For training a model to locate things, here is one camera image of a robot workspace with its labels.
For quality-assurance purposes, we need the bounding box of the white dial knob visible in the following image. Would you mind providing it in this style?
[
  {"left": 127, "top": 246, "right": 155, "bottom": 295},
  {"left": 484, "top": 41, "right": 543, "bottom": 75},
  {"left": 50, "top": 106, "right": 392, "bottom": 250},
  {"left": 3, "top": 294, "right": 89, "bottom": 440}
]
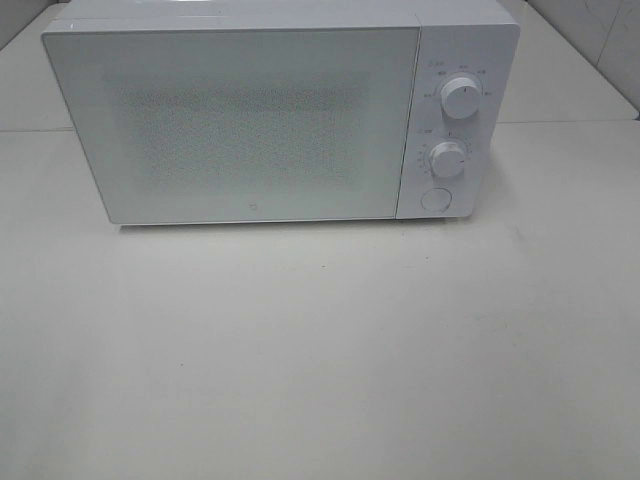
[
  {"left": 440, "top": 74, "right": 482, "bottom": 120},
  {"left": 429, "top": 141, "right": 467, "bottom": 178}
]

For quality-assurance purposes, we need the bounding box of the round white door button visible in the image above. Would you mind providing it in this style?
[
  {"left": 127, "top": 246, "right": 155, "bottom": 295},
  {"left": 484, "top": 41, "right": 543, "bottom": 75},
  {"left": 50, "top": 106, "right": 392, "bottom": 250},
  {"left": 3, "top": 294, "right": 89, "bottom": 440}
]
[{"left": 420, "top": 187, "right": 452, "bottom": 213}]

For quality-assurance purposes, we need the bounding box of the white microwave door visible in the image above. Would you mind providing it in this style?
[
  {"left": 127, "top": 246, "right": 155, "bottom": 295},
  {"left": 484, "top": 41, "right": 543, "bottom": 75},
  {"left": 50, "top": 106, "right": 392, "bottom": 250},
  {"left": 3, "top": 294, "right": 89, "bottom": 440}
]
[{"left": 43, "top": 27, "right": 419, "bottom": 225}]

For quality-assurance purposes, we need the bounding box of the white microwave oven body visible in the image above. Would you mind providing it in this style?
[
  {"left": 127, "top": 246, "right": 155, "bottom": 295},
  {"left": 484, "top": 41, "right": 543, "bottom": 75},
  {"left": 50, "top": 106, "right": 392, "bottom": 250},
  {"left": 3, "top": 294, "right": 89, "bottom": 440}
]
[{"left": 41, "top": 1, "right": 520, "bottom": 221}]

